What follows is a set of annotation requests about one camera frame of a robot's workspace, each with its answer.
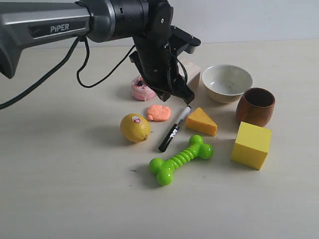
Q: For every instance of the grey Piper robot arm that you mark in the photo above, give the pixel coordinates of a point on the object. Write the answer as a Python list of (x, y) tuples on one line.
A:
[(157, 43)]

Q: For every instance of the pink toy cake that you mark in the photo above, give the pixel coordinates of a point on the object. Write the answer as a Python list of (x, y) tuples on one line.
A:
[(140, 90)]

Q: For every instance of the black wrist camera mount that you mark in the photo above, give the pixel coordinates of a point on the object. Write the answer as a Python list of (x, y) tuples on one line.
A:
[(181, 41)]

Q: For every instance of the green rubber bone toy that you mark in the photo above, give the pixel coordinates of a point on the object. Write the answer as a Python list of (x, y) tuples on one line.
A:
[(164, 169)]

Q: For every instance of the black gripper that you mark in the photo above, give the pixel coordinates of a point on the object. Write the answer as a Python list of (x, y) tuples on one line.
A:
[(159, 69)]

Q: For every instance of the yellow lemon with sticker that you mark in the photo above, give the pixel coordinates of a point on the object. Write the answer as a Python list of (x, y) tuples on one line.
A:
[(135, 128)]

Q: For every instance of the black white marker pen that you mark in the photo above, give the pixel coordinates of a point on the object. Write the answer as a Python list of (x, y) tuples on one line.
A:
[(174, 129)]

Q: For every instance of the white ceramic bowl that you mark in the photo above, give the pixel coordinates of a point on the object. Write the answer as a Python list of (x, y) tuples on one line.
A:
[(226, 83)]

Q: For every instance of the yellow foam cube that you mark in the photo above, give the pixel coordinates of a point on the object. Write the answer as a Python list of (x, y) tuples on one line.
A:
[(251, 145)]

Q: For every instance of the light wooden cube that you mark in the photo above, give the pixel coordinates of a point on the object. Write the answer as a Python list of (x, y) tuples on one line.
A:
[(193, 74)]

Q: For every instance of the yellow cheese wedge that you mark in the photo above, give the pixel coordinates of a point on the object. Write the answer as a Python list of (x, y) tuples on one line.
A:
[(199, 121)]

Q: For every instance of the brown wooden cup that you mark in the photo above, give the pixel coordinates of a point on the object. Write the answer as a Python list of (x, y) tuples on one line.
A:
[(256, 106)]

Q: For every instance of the orange pink blob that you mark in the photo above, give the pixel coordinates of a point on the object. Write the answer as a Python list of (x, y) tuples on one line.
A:
[(158, 113)]

